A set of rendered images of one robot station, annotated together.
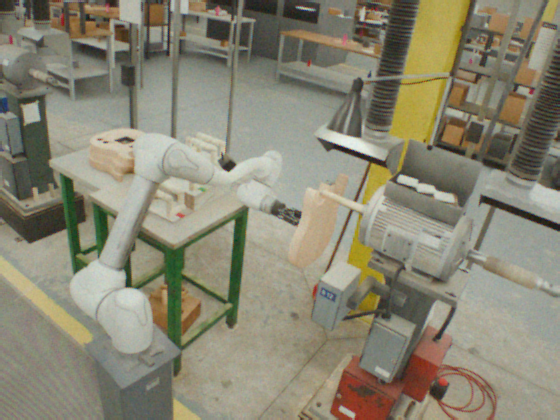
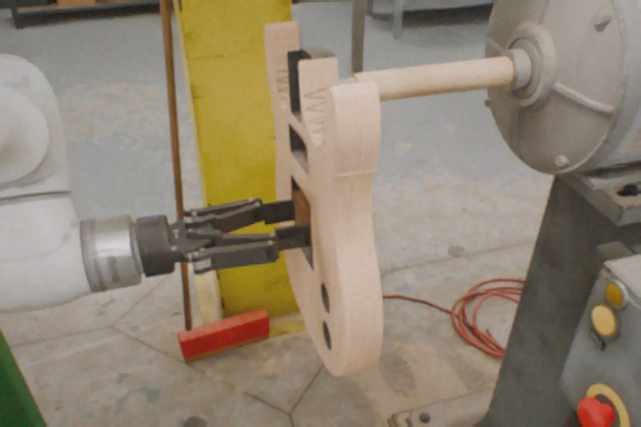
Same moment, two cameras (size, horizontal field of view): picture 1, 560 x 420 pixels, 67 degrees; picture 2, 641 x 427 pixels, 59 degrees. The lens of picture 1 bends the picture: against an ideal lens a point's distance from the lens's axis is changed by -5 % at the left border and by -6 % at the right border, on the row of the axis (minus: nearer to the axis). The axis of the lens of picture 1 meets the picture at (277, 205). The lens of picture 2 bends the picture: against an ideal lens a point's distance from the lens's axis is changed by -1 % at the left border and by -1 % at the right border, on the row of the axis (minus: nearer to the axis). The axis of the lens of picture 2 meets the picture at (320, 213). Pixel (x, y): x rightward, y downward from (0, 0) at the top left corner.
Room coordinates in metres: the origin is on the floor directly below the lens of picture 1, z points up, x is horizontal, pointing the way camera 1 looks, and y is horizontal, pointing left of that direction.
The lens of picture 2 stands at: (1.30, 0.25, 1.50)
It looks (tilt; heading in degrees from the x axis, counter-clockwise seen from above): 36 degrees down; 313
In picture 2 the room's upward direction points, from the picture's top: straight up
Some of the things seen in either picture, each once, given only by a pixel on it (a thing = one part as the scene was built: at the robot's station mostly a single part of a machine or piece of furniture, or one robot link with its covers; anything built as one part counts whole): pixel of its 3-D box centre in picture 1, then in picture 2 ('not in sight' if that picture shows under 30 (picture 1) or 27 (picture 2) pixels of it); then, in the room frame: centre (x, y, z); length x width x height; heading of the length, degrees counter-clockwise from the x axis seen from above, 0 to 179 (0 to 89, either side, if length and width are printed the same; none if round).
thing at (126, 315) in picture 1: (128, 316); not in sight; (1.19, 0.49, 0.87); 0.18 x 0.16 x 0.22; 60
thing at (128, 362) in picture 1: (135, 346); not in sight; (1.17, 0.47, 0.73); 0.22 x 0.18 x 0.06; 52
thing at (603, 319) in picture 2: not in sight; (607, 319); (1.36, -0.24, 1.07); 0.03 x 0.01 x 0.03; 150
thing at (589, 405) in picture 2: not in sight; (601, 415); (1.33, -0.21, 0.97); 0.04 x 0.04 x 0.04; 60
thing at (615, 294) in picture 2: not in sight; (613, 294); (1.37, -0.24, 1.10); 0.03 x 0.01 x 0.03; 150
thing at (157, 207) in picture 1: (163, 207); not in sight; (1.88, 0.56, 0.94); 0.27 x 0.15 x 0.01; 63
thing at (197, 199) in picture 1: (184, 189); not in sight; (2.01, 0.49, 0.98); 0.27 x 0.16 x 0.09; 63
